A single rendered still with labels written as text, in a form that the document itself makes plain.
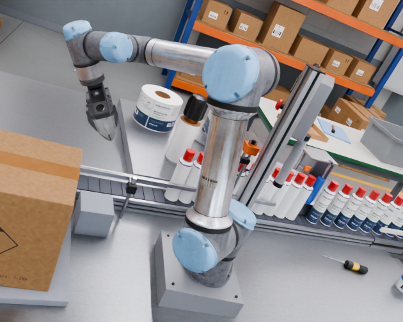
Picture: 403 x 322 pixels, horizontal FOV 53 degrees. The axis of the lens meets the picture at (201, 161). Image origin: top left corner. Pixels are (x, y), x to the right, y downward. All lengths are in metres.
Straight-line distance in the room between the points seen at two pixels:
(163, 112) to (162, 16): 3.99
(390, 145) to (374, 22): 2.70
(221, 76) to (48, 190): 0.44
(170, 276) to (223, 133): 0.45
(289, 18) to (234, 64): 4.48
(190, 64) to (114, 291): 0.63
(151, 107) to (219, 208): 0.98
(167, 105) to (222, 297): 0.96
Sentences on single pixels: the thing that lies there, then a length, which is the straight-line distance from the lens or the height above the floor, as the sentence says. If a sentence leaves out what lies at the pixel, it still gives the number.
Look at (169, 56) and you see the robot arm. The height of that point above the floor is 1.39.
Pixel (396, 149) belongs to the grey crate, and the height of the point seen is 0.93.
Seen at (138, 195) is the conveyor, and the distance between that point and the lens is 1.42.
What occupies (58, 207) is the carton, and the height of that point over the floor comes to 1.11.
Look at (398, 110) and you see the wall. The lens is 7.48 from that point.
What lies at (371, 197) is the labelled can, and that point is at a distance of 1.86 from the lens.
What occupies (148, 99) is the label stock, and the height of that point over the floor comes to 1.01.
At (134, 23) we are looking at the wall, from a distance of 5.79.
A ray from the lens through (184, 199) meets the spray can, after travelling 1.46.
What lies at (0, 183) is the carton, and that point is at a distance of 0.92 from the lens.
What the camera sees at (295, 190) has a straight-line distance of 1.61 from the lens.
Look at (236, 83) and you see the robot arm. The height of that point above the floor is 1.47.
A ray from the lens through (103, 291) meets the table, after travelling 1.15.
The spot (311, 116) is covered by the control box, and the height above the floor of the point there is 1.37.
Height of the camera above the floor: 1.67
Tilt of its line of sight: 26 degrees down
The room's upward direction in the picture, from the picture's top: 24 degrees clockwise
